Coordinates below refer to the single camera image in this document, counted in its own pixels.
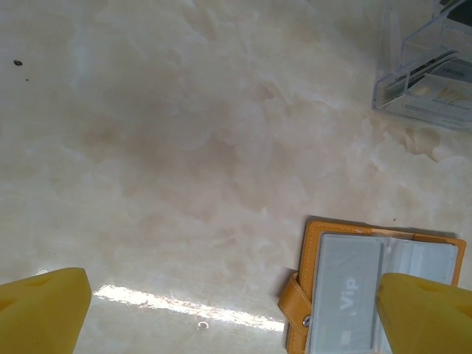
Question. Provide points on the clear acrylic card box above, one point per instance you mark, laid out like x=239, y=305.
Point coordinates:
x=387, y=55

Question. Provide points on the black card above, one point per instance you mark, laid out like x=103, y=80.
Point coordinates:
x=461, y=13

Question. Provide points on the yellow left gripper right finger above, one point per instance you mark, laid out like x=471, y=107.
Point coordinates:
x=431, y=321

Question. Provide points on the white VIP card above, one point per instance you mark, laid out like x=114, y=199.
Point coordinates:
x=442, y=92

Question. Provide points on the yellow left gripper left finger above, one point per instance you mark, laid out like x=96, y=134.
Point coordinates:
x=40, y=317

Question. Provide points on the grey VIP card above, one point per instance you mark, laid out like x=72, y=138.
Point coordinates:
x=343, y=265

